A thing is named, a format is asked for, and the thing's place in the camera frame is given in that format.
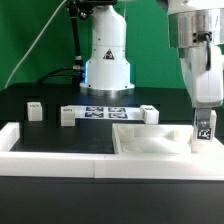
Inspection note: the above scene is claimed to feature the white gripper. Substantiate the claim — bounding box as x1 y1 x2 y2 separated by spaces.
180 45 224 129

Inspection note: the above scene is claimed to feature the white square tabletop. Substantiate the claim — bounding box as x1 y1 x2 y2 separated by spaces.
112 123 224 163

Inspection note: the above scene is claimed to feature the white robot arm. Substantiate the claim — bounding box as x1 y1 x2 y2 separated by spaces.
80 0 224 129

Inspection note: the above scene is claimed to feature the white U-shaped fence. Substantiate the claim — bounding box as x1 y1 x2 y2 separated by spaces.
0 123 224 180

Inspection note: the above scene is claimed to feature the AprilTag base sheet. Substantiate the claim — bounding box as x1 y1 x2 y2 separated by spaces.
71 105 141 120

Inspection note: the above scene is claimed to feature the black cable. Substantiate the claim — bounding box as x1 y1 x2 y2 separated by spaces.
35 67 75 84

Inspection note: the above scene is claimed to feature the white cable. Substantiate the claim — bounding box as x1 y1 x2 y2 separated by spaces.
3 0 68 90

